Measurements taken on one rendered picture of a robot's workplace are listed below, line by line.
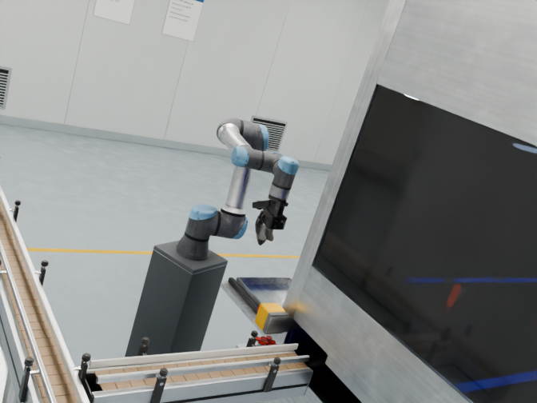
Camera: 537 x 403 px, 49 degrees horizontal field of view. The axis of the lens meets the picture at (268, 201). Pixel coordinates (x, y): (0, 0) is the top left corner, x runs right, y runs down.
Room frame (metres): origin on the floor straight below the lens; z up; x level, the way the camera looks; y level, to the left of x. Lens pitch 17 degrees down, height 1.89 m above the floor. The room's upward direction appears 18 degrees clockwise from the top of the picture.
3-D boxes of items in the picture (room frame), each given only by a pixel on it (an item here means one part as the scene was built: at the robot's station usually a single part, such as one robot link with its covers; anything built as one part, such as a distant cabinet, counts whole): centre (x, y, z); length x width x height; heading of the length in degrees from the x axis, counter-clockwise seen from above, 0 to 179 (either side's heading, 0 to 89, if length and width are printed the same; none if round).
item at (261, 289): (2.05, -0.18, 0.90); 0.34 x 0.26 x 0.04; 37
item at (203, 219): (2.48, 0.26, 0.96); 0.13 x 0.12 x 0.14; 113
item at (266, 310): (1.72, -0.12, 0.99); 0.08 x 0.07 x 0.07; 37
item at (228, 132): (2.37, 0.21, 1.37); 0.49 x 0.11 x 0.12; 23
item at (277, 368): (1.43, 0.02, 0.92); 0.69 x 0.15 x 0.16; 127
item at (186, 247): (2.48, 0.26, 0.84); 0.15 x 0.15 x 0.10
